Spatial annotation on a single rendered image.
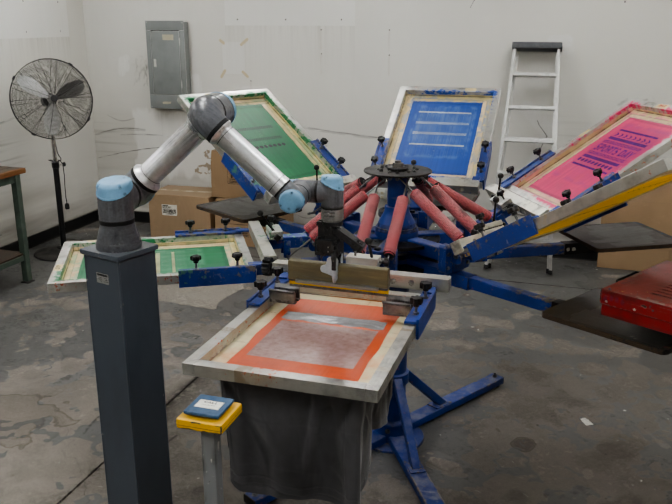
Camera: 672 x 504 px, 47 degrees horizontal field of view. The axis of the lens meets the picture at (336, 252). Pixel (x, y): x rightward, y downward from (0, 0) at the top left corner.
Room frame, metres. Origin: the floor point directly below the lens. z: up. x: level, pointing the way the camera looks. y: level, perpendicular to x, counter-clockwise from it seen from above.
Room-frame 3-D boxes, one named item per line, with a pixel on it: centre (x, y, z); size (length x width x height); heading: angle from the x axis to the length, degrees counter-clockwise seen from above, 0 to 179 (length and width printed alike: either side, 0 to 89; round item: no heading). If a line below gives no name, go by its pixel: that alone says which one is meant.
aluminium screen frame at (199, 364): (2.34, 0.05, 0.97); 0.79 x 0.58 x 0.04; 162
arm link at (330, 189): (2.52, 0.02, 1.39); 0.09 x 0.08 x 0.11; 79
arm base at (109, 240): (2.52, 0.73, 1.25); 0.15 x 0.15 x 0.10
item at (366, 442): (2.22, -0.13, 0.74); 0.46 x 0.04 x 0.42; 162
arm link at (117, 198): (2.53, 0.73, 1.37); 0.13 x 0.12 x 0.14; 169
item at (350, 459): (2.06, 0.14, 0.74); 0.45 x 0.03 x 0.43; 72
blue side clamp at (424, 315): (2.48, -0.29, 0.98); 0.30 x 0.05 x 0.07; 162
